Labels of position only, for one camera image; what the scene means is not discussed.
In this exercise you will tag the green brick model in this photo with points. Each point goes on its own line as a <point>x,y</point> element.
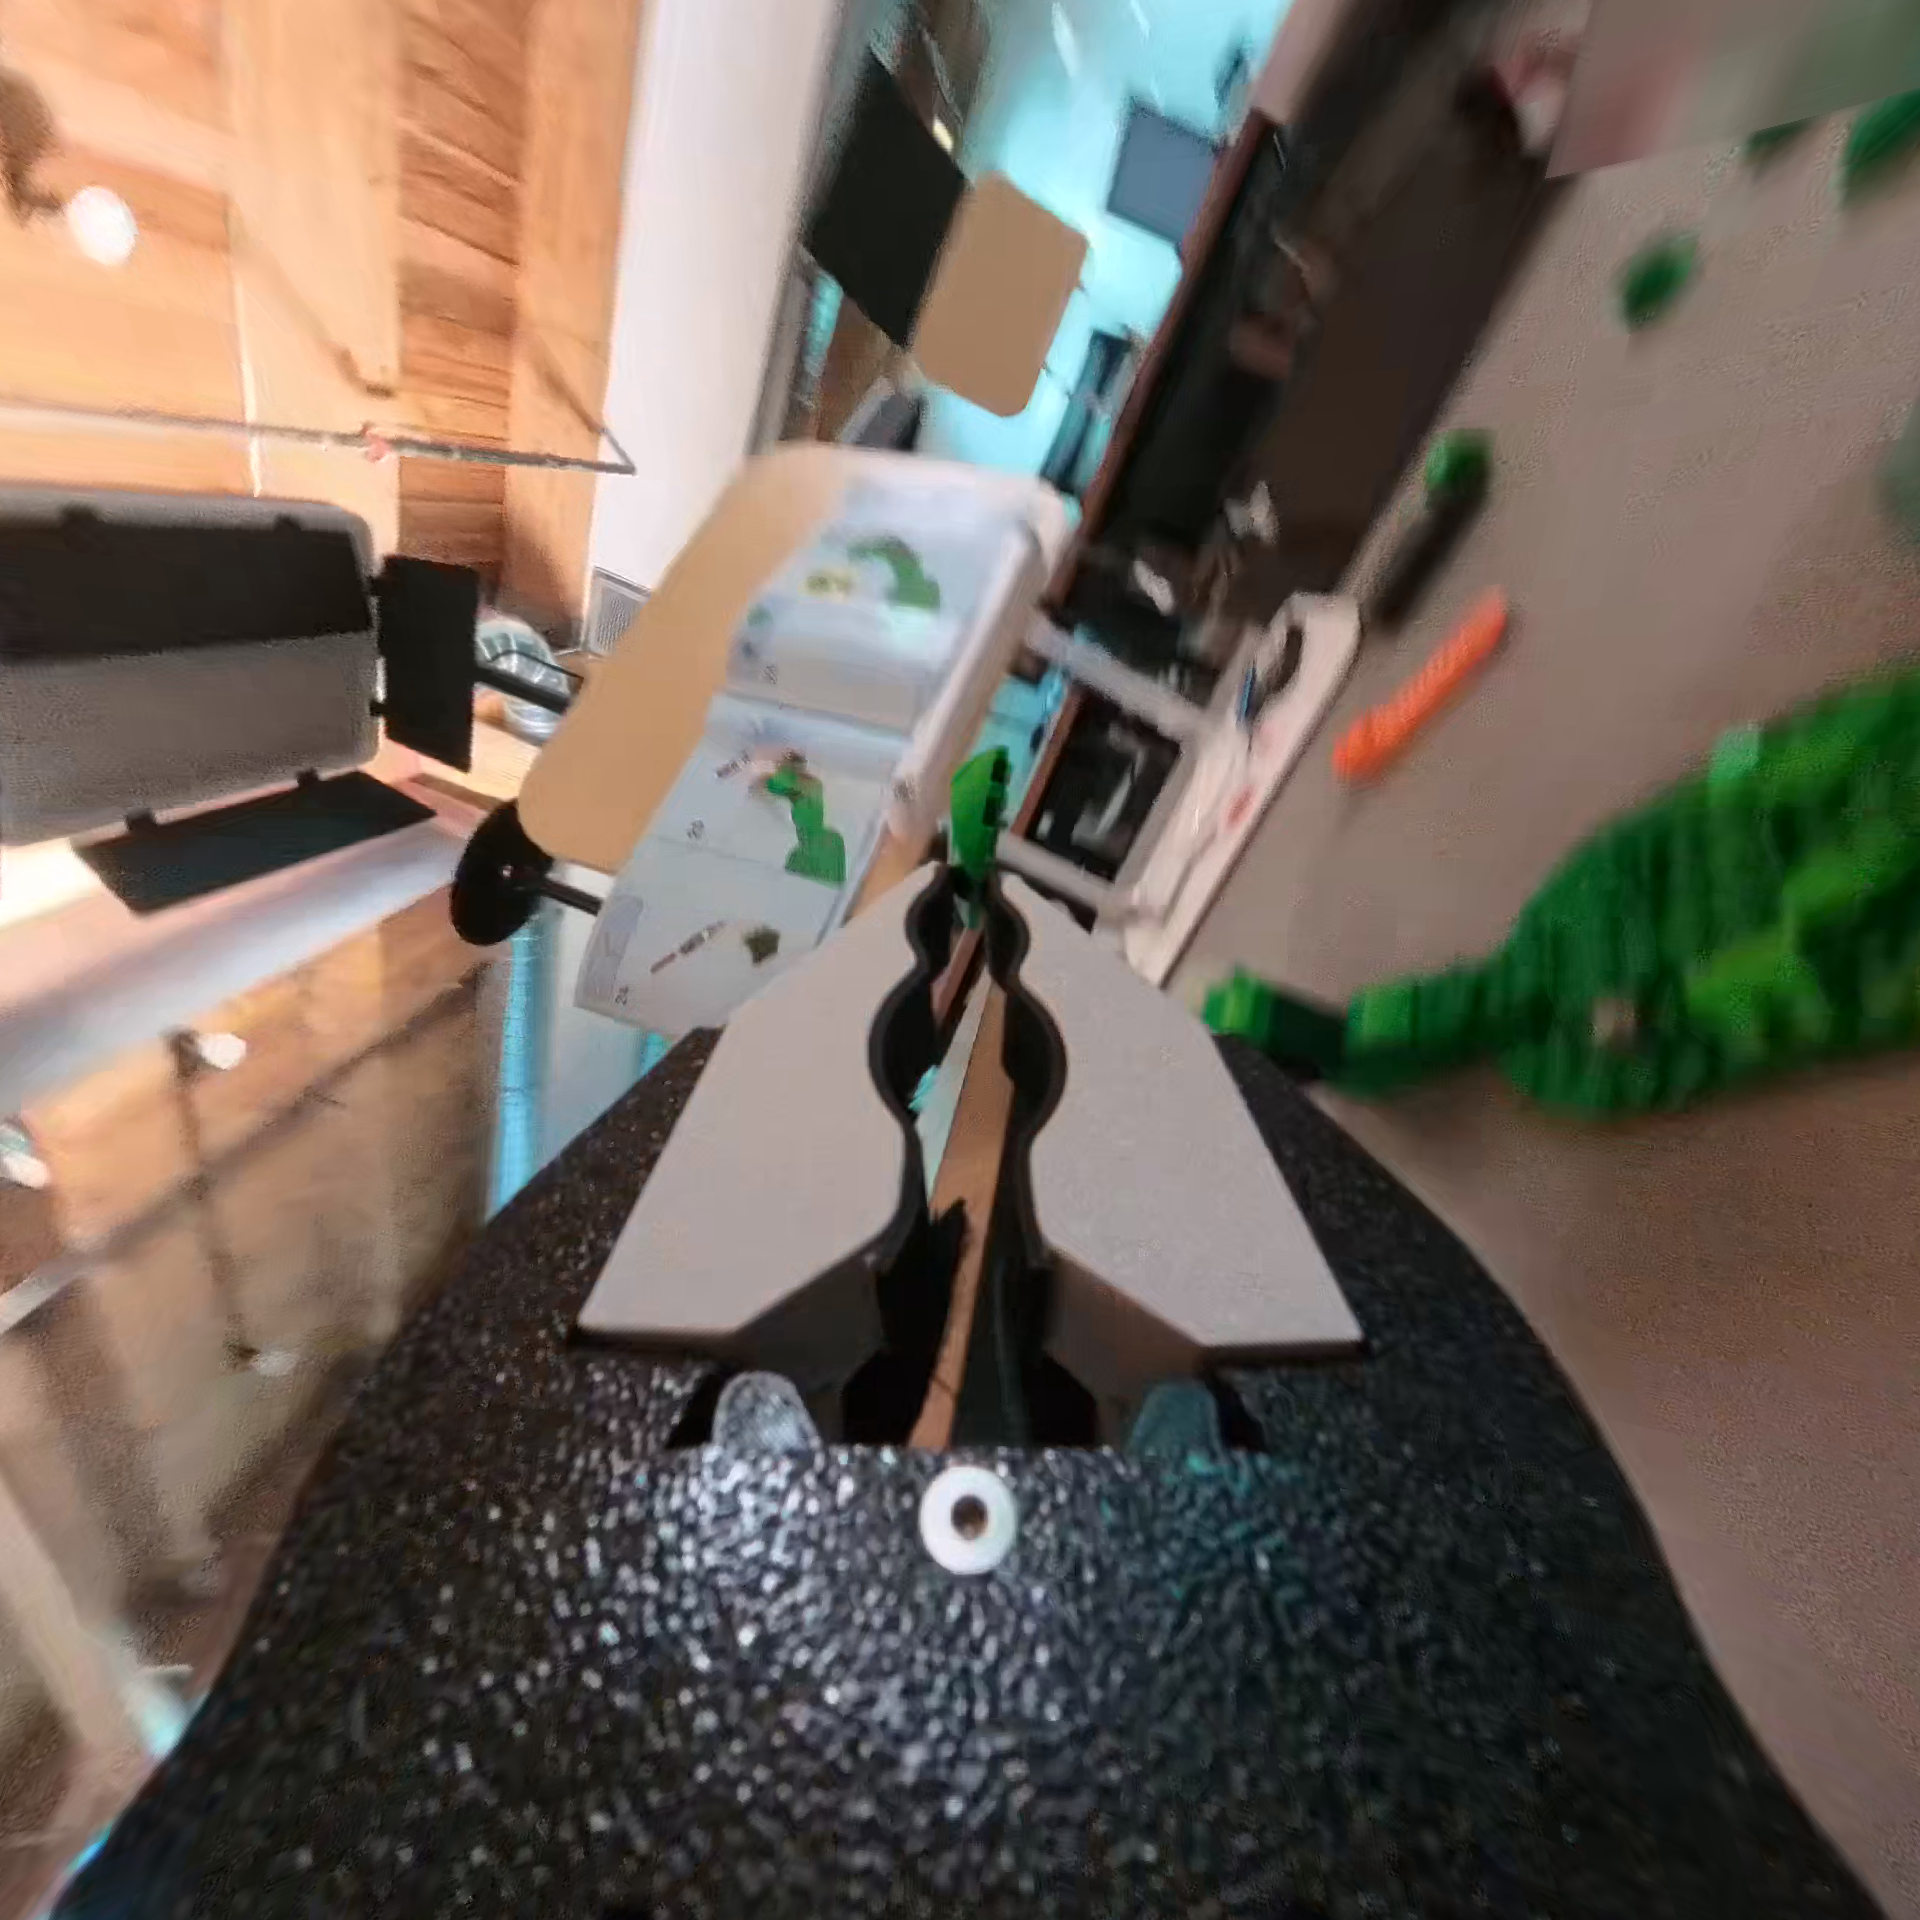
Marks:
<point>1725,932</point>

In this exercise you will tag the white desk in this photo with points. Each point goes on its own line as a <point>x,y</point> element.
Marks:
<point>1652,1349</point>

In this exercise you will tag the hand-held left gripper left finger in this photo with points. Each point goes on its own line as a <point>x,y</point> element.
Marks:
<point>750,1156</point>

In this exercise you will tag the computer monitor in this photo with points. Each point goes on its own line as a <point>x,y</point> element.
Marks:
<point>1163,165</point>

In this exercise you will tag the brick instruction booklet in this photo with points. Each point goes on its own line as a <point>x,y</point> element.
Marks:
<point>810,675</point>

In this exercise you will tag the black and green brick bar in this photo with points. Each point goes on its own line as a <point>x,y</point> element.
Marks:
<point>1435,524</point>

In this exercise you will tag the green leaf brick piece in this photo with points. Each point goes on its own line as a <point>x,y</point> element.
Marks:
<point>979,803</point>

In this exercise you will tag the black flag panel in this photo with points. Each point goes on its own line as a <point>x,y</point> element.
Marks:
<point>885,211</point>

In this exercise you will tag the wooden back chair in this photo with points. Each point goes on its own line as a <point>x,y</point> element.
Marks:
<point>998,294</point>
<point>646,720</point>

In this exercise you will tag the studio light panel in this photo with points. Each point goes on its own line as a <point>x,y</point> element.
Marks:
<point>182,704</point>

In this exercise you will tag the black light stand pole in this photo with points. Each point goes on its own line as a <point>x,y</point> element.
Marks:
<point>524,686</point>

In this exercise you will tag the black disc stand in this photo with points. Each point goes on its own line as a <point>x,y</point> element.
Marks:
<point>505,879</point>

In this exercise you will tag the white labelled device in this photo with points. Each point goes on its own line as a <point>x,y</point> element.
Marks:
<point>1321,630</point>

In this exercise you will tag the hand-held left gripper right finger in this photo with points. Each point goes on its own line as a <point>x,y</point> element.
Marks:
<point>1186,1185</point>

